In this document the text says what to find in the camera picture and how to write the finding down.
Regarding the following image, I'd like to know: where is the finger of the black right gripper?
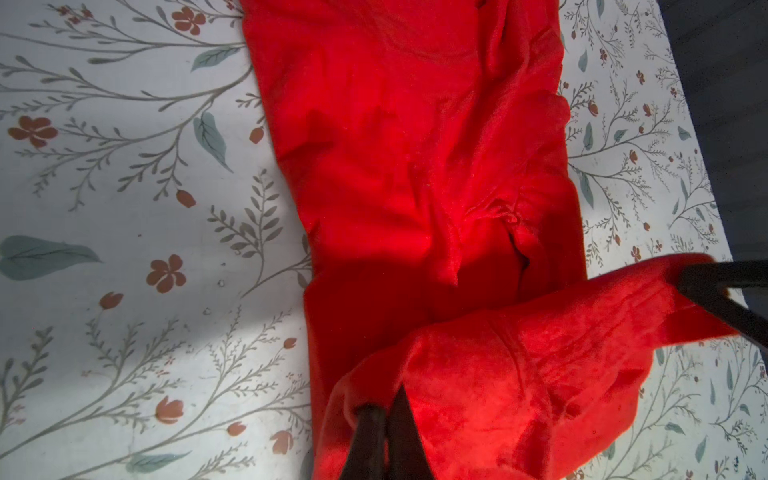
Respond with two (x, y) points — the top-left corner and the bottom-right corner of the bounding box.
(680, 260), (767, 288)
(677, 277), (767, 350)

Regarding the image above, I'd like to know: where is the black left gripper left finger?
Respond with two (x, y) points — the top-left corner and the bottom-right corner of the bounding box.
(340, 405), (387, 480)

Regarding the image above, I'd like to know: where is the red t shirt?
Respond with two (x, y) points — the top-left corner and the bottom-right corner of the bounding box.
(242, 1), (731, 479)

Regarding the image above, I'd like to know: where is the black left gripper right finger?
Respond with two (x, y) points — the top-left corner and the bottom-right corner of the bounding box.
(386, 387), (434, 480)

